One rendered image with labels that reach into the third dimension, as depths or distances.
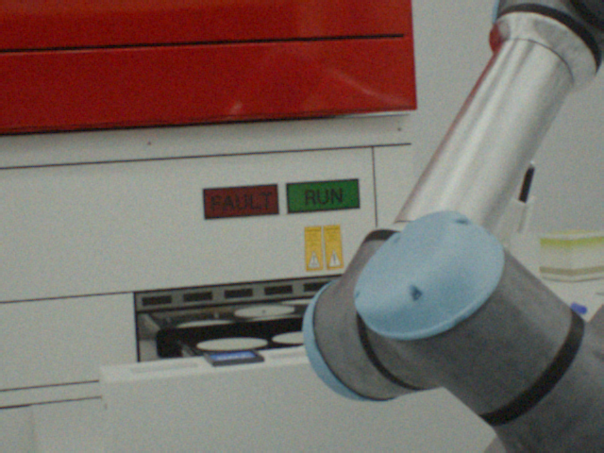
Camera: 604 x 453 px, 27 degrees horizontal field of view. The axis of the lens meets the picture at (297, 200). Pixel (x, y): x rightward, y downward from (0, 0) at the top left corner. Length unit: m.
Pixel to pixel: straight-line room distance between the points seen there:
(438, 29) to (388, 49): 1.68
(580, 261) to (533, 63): 0.65
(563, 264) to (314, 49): 0.49
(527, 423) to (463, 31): 2.70
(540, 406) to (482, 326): 0.08
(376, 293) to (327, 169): 0.98
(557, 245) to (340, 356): 0.81
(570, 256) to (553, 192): 1.91
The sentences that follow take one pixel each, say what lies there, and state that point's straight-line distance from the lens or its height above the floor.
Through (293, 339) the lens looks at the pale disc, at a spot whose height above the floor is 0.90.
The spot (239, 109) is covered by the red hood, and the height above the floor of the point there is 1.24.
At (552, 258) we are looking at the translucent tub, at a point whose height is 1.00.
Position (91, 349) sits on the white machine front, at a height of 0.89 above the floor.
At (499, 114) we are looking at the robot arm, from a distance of 1.22.
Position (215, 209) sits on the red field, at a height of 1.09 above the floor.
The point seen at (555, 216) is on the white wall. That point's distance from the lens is 3.76.
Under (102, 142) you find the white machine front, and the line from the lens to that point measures 1.91.
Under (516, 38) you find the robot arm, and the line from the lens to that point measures 1.28.
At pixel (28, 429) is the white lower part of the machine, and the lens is 1.95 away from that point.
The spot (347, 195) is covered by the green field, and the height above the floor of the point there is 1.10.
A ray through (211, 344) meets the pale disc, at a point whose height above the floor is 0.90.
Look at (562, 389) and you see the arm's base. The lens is 1.01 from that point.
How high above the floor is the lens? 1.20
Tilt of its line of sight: 3 degrees down
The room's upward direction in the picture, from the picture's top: 3 degrees counter-clockwise
